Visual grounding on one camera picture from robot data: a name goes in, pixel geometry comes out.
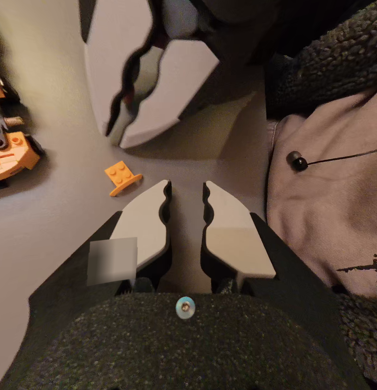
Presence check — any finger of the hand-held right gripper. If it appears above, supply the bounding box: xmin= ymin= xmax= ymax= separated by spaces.
xmin=84 ymin=0 xmax=155 ymax=137
xmin=118 ymin=39 xmax=221 ymax=149

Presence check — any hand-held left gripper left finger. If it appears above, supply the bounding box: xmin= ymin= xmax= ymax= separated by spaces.
xmin=109 ymin=179 xmax=173 ymax=272

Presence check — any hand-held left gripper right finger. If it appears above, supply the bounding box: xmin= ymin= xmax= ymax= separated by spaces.
xmin=201 ymin=181 xmax=277 ymax=281

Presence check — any orange lego wheel arch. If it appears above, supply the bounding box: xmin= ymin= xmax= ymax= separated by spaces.
xmin=104 ymin=160 xmax=144 ymax=198

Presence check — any orange lego car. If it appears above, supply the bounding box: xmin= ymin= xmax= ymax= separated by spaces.
xmin=0 ymin=37 xmax=46 ymax=184

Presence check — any pink shirt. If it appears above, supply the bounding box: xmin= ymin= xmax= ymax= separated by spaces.
xmin=266 ymin=89 xmax=377 ymax=300

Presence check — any grey fleece jacket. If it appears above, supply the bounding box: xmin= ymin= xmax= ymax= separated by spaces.
xmin=265 ymin=0 xmax=377 ymax=390

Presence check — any black earphone with cable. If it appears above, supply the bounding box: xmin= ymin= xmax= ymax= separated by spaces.
xmin=286 ymin=146 xmax=377 ymax=172

